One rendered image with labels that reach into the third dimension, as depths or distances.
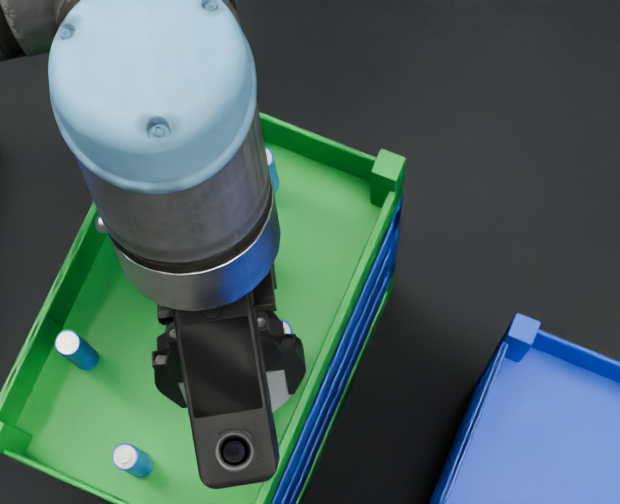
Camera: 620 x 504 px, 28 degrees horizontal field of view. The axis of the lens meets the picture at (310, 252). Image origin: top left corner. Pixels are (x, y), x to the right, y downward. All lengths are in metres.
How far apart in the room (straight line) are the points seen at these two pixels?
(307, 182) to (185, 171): 0.41
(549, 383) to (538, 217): 0.32
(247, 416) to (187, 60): 0.24
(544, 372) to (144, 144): 0.55
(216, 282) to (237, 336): 0.07
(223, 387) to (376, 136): 0.65
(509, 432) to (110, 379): 0.31
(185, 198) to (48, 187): 0.77
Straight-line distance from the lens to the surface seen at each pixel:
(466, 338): 1.27
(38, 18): 0.65
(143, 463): 0.90
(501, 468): 1.01
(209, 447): 0.72
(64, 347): 0.89
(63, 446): 0.95
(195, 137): 0.55
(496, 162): 1.32
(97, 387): 0.95
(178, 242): 0.61
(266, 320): 0.74
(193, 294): 0.65
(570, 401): 1.02
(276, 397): 0.83
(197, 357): 0.71
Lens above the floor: 1.24
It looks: 75 degrees down
